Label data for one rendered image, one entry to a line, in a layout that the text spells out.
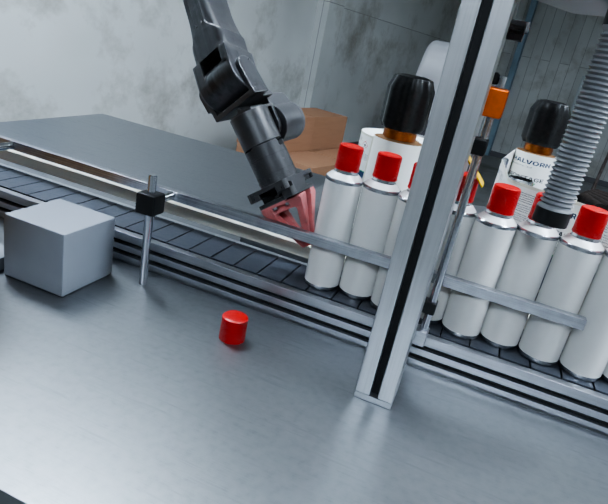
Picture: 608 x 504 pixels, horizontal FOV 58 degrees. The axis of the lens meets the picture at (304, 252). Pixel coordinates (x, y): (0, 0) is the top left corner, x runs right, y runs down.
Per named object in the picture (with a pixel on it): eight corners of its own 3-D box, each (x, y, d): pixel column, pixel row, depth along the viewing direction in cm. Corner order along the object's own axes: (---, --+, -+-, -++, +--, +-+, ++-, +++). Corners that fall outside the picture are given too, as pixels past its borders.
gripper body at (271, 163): (316, 178, 82) (295, 132, 81) (290, 190, 73) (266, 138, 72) (280, 195, 84) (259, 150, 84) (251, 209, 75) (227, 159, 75)
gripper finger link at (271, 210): (337, 229, 82) (311, 171, 81) (322, 242, 75) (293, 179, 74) (299, 245, 85) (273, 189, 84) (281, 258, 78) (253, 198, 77)
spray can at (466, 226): (435, 308, 80) (478, 172, 73) (447, 326, 75) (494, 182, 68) (401, 303, 79) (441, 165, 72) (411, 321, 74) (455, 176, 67)
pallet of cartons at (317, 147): (377, 206, 465) (396, 130, 442) (295, 223, 381) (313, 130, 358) (307, 178, 507) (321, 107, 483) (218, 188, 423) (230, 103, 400)
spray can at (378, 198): (370, 287, 83) (405, 153, 75) (375, 303, 78) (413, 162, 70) (336, 281, 82) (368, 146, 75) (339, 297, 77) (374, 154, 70)
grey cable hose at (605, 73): (565, 223, 59) (646, 15, 52) (568, 231, 56) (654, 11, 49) (531, 214, 60) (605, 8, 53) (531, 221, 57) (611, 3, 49)
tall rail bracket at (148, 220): (173, 274, 85) (185, 171, 79) (145, 290, 79) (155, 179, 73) (155, 267, 86) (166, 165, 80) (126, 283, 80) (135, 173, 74)
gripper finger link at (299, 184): (335, 231, 81) (308, 172, 80) (319, 244, 74) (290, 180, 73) (296, 247, 84) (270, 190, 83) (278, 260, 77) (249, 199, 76)
